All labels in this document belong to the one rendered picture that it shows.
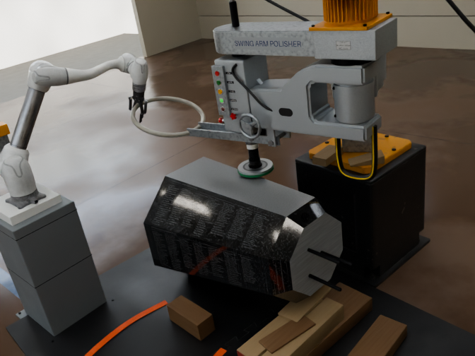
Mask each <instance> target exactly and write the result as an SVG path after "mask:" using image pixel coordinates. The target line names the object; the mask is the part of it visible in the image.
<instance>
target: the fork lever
mask: <svg viewBox="0 0 475 356"><path fill-rule="evenodd" d="M198 124H199V125H200V126H201V129H191V128H187V130H188V132H189V135H188V136H196V137H203V138H216V139H223V140H229V141H242V142H249V143H262V144H269V145H270V146H272V145H273V141H271V140H270V141H268V140H267V133H266V129H263V130H265V135H259V137H258V138H256V139H248V138H246V137H245V136H243V135H242V133H237V132H232V131H226V129H225V124H217V123H208V122H198ZM275 134H276V145H277V146H279V145H280V144H281V143H280V139H281V138H282V137H283V138H291V133H290V132H287V131H277V130H275Z"/></svg>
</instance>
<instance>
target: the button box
mask: <svg viewBox="0 0 475 356"><path fill-rule="evenodd" d="M211 70H212V75H213V83H214V88H215V92H216V100H217V105H218V113H219V115H223V116H230V115H231V108H230V100H229V95H228V87H227V81H226V77H225V68H224V66H219V65H213V66H211ZM216 70H217V71H219V72H220V76H219V77H217V76H216V75H215V71H216ZM217 80H220V81H221V85H220V86H219V85H217V84H216V81H217ZM219 88H220V89H222V91H223V94H222V95H219V94H218V89H219ZM220 97H222V98H223V99H224V103H223V104H222V103H220V101H219V98H220ZM222 106H224V107H225V112H222V111H221V107H222Z"/></svg>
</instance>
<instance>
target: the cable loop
mask: <svg viewBox="0 0 475 356"><path fill-rule="evenodd" d="M371 144H372V167H371V172H370V174H369V175H357V174H352V173H350V172H347V171H346V170H345V169H344V166H343V162H342V156H341V139H340V138H335V151H336V163H337V166H338V169H339V171H340V173H341V174H342V175H343V176H345V177H347V178H349V179H353V180H357V181H364V182H366V181H370V180H371V179H373V178H374V177H375V175H376V173H377V161H378V154H377V125H374V127H373V134H372V136H371Z"/></svg>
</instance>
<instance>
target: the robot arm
mask: <svg viewBox="0 0 475 356"><path fill-rule="evenodd" d="M110 69H119V70H120V71H121V72H124V73H129V74H130V76H131V78H132V90H133V96H129V97H128V98H129V110H132V108H133V107H134V105H136V103H139V105H140V110H141V113H140V118H139V123H141V122H142V119H143V115H144V114H145V113H146V112H147V104H148V100H145V98H144V93H145V90H146V81H147V79H148V64H147V61H146V60H145V59H142V58H136V57H135V56H134V55H133V54H130V53H124V54H123V55H122V56H120V57H119V58H118V59H115V60H111V61H106V62H105V63H102V64H100V65H98V66H95V67H93V68H91V69H87V70H78V69H69V68H62V67H56V66H53V65H52V64H51V63H49V62H47V61H43V60H39V61H35V62H33V63H32V64H31V65H30V68H29V72H28V82H27V84H28V90H27V93H26V95H25V99H24V102H23V106H22V108H21V111H20V114H19V117H18V121H17V123H16V127H15V129H14V132H13V135H12V138H11V142H10V143H8V144H7V145H5V146H4V148H3V150H2V152H1V154H0V175H1V176H2V177H3V179H4V182H5V185H6V187H7V189H8V192H9V193H10V196H11V197H10V198H8V199H6V200H5V202H6V203H10V204H11V205H13V206H15V207H17V208H18V209H23V208H24V207H26V206H28V205H30V204H31V203H33V204H36V203H38V201H39V200H40V199H42V198H45V197H47V196H46V194H42V193H40V192H39V191H38V190H37V187H36V184H35V178H34V176H33V171H32V170H31V167H30V164H29V163H28V159H29V155H30V153H29V151H28V149H27V147H28V143H29V140H30V137H31V134H32V132H33V128H34V125H35V122H36V119H37V116H38V113H39V111H40V107H41V104H42V101H43V98H44V96H45V93H46V92H48V91H49V89H50V88H51V86H61V85H68V84H72V83H77V82H81V81H88V80H90V79H93V78H96V77H98V76H99V75H101V74H103V73H105V72H106V71H109V70H110ZM132 98H133V100H134V104H133V106H132ZM143 101H144V103H145V104H144V110H143Z"/></svg>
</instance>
